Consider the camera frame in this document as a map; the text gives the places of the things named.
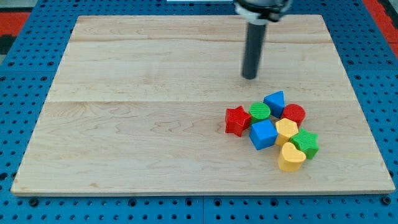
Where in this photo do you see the red cylinder block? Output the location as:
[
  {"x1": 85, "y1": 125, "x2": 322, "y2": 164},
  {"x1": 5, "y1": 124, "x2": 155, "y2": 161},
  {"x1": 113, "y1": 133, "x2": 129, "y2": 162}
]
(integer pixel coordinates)
[{"x1": 280, "y1": 104, "x2": 306, "y2": 127}]

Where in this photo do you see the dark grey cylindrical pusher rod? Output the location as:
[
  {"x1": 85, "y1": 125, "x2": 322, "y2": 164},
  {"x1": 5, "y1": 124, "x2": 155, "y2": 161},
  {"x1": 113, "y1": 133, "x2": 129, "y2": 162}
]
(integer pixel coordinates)
[{"x1": 241, "y1": 23, "x2": 267, "y2": 80}]

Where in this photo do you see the blue cube block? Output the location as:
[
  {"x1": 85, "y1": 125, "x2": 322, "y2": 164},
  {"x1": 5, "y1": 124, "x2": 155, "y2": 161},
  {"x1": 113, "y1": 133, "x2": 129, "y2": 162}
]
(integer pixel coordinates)
[{"x1": 249, "y1": 119, "x2": 278, "y2": 151}]

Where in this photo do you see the green star block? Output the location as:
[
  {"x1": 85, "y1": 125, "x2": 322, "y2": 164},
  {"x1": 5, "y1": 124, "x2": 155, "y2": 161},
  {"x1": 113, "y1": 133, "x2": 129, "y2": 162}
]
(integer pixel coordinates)
[{"x1": 289, "y1": 128, "x2": 319, "y2": 159}]

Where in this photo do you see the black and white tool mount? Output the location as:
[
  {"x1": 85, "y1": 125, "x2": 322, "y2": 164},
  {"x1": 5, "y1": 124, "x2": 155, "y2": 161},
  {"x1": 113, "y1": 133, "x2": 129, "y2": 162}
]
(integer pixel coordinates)
[{"x1": 233, "y1": 0, "x2": 293, "y2": 25}]

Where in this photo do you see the light wooden board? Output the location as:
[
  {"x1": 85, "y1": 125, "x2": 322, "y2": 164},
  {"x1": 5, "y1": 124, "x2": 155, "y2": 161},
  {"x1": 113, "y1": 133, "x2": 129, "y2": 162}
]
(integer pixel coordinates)
[{"x1": 11, "y1": 15, "x2": 395, "y2": 197}]

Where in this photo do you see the green cylinder block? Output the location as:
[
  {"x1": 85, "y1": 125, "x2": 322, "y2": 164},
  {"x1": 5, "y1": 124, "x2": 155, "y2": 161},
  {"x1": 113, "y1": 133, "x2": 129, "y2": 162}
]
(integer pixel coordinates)
[{"x1": 249, "y1": 102, "x2": 271, "y2": 124}]

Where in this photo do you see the red star block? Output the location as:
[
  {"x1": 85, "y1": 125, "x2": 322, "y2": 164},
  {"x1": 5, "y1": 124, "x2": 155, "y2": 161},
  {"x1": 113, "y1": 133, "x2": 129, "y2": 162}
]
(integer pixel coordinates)
[{"x1": 224, "y1": 105, "x2": 252, "y2": 137}]

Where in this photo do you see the yellow hexagon block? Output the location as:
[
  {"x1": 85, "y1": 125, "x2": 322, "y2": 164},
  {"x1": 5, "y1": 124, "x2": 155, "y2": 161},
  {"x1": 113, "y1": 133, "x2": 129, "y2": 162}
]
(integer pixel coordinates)
[{"x1": 275, "y1": 118, "x2": 299, "y2": 146}]

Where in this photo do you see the yellow heart block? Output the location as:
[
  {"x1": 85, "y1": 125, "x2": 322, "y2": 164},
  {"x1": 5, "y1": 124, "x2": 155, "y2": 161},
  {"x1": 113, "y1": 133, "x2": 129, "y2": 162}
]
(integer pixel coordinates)
[{"x1": 277, "y1": 142, "x2": 307, "y2": 172}]

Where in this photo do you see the blue triangle block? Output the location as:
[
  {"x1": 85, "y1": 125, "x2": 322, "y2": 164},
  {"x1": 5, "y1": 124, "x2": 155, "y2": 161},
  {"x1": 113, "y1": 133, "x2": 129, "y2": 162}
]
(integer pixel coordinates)
[{"x1": 263, "y1": 90, "x2": 285, "y2": 118}]

